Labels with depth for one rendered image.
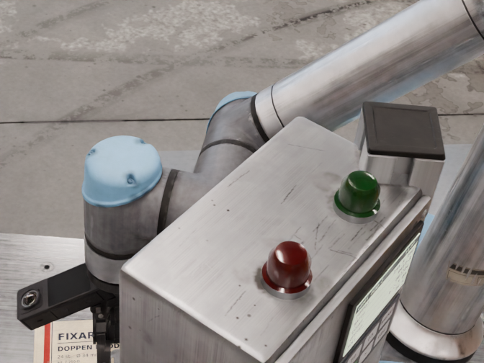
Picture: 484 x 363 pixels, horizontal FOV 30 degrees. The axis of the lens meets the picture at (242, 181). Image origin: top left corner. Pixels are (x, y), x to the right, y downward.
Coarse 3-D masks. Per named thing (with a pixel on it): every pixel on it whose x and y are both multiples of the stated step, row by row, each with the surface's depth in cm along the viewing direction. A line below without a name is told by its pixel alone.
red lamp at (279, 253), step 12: (276, 252) 45; (288, 252) 45; (300, 252) 45; (264, 264) 46; (276, 264) 45; (288, 264) 44; (300, 264) 44; (264, 276) 46; (276, 276) 45; (288, 276) 44; (300, 276) 45; (312, 276) 46; (264, 288) 46; (276, 288) 45; (288, 288) 45; (300, 288) 45
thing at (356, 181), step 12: (348, 180) 49; (360, 180) 49; (372, 180) 49; (336, 192) 51; (348, 192) 49; (360, 192) 49; (372, 192) 49; (336, 204) 50; (348, 204) 49; (360, 204) 49; (372, 204) 49; (348, 216) 50; (360, 216) 49; (372, 216) 50
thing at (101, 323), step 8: (88, 272) 97; (96, 280) 96; (104, 288) 96; (112, 288) 96; (104, 304) 100; (112, 304) 100; (96, 312) 100; (104, 312) 100; (112, 312) 100; (96, 320) 100; (104, 320) 100; (112, 320) 100; (96, 328) 100; (104, 328) 100; (112, 328) 101; (96, 336) 104; (112, 336) 101
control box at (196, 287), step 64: (320, 128) 55; (256, 192) 51; (320, 192) 51; (384, 192) 52; (192, 256) 47; (256, 256) 47; (320, 256) 48; (384, 256) 50; (128, 320) 48; (192, 320) 44; (256, 320) 44; (320, 320) 45
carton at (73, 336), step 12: (48, 324) 113; (60, 324) 113; (72, 324) 113; (84, 324) 113; (36, 336) 111; (48, 336) 111; (60, 336) 112; (72, 336) 112; (84, 336) 112; (36, 348) 110; (48, 348) 110; (60, 348) 110; (72, 348) 110; (84, 348) 111; (96, 348) 111; (36, 360) 109; (48, 360) 109; (60, 360) 109; (72, 360) 109; (84, 360) 109; (96, 360) 109
